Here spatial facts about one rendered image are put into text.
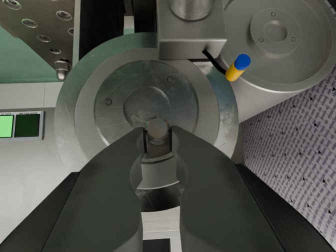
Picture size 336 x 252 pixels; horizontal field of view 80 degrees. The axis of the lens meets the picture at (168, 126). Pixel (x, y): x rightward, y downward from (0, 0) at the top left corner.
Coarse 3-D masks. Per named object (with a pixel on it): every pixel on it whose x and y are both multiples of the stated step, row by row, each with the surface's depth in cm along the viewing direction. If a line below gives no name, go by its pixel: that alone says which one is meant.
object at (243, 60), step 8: (208, 56) 15; (240, 56) 12; (248, 56) 12; (216, 64) 15; (232, 64) 13; (240, 64) 12; (248, 64) 12; (224, 72) 14; (232, 72) 13; (240, 72) 13; (232, 80) 14
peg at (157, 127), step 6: (150, 120) 11; (156, 120) 11; (162, 120) 11; (150, 126) 11; (156, 126) 11; (162, 126) 11; (168, 126) 11; (150, 132) 11; (156, 132) 11; (162, 132) 11; (168, 132) 11; (150, 138) 11; (156, 138) 11; (162, 138) 11; (156, 144) 13
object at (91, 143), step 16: (144, 48) 17; (112, 64) 17; (176, 64) 17; (192, 64) 17; (96, 80) 16; (192, 80) 17; (208, 80) 17; (80, 96) 16; (208, 96) 16; (80, 112) 16; (208, 112) 16; (80, 128) 15; (208, 128) 16; (80, 144) 15; (96, 144) 15; (144, 176) 15; (160, 176) 15
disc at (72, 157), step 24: (96, 48) 17; (120, 48) 17; (72, 72) 17; (216, 72) 17; (72, 96) 16; (216, 96) 17; (72, 120) 16; (72, 144) 15; (216, 144) 16; (72, 168) 15; (144, 192) 15; (168, 192) 15
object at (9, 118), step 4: (0, 116) 48; (4, 116) 48; (8, 116) 48; (12, 116) 48; (0, 120) 48; (4, 120) 48; (8, 120) 48; (0, 124) 47; (4, 124) 48; (8, 124) 48; (0, 128) 47; (4, 128) 47; (8, 128) 47; (0, 132) 47; (4, 132) 47; (8, 132) 47; (0, 136) 47; (4, 136) 47
